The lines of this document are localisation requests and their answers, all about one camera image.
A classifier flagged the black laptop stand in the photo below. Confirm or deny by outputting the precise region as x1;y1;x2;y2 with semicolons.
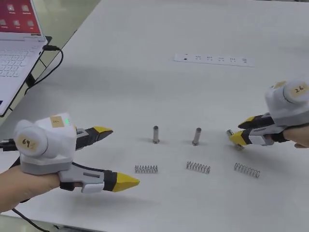
0;36;53;118

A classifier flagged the metal coil spring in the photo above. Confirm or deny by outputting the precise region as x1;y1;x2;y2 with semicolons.
234;162;261;178
134;165;159;174
186;161;211;175

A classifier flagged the white power strip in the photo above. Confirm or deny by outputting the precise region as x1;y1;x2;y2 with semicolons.
173;53;255;68

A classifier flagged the metal pin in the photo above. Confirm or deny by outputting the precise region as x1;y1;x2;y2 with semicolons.
152;125;160;145
226;129;244;150
192;127;202;146

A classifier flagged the black laptop cable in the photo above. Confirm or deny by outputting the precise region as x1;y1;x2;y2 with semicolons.
24;44;64;95

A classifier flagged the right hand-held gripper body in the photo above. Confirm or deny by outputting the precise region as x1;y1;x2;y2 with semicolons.
264;80;309;127

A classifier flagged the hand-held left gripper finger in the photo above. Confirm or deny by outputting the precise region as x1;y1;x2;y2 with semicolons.
57;162;140;194
74;126;113;152

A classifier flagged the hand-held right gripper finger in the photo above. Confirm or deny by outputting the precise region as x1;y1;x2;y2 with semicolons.
238;112;276;130
229;125;289;147

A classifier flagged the person's left hand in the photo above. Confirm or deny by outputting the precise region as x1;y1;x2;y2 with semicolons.
0;166;60;214

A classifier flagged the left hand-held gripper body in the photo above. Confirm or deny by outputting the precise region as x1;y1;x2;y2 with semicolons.
13;112;77;175

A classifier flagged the white laptop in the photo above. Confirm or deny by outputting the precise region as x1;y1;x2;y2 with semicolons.
0;0;48;116

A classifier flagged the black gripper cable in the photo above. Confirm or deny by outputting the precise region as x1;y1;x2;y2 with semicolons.
0;138;63;232

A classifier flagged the person's right hand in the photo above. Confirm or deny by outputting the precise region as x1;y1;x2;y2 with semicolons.
286;122;309;149

